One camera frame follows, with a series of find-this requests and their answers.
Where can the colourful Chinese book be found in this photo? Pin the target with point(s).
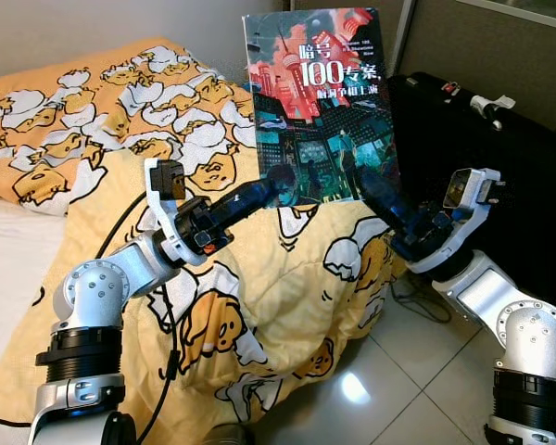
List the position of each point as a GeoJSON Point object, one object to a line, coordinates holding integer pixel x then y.
{"type": "Point", "coordinates": [315, 102]}

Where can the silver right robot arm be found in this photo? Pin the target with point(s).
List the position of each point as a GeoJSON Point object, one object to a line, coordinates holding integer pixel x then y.
{"type": "Point", "coordinates": [533, 334]}

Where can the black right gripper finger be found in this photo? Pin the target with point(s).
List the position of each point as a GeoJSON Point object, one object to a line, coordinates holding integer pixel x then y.
{"type": "Point", "coordinates": [385, 199]}

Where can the large black suitcase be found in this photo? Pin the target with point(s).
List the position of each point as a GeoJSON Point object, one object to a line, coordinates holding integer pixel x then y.
{"type": "Point", "coordinates": [528, 167]}

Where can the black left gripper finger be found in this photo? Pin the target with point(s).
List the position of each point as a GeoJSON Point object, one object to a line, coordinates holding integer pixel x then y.
{"type": "Point", "coordinates": [259, 197]}

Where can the yellow cartoon egg blanket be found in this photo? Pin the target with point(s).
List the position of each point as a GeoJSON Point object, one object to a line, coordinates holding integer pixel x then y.
{"type": "Point", "coordinates": [259, 306]}

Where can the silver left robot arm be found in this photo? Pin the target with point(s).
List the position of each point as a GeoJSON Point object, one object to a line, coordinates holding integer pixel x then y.
{"type": "Point", "coordinates": [93, 287]}

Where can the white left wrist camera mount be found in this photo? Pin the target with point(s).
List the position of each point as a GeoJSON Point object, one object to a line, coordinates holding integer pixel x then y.
{"type": "Point", "coordinates": [162, 222]}

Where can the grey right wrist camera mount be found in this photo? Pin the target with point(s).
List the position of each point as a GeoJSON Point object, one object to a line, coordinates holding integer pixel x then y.
{"type": "Point", "coordinates": [482, 185]}

